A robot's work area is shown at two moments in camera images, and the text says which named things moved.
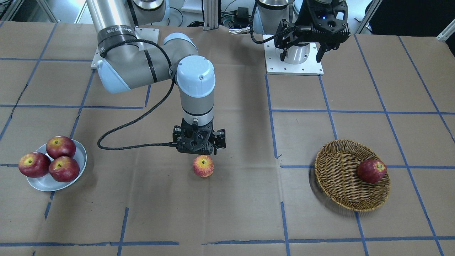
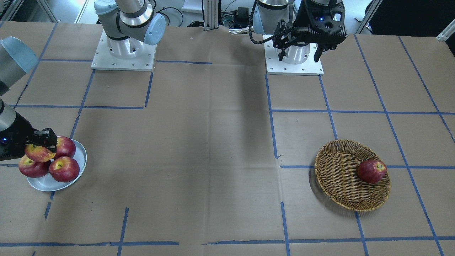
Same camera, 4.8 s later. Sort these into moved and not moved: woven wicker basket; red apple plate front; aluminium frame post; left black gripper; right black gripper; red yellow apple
Moved: red yellow apple; right black gripper
Not moved: aluminium frame post; red apple plate front; left black gripper; woven wicker basket
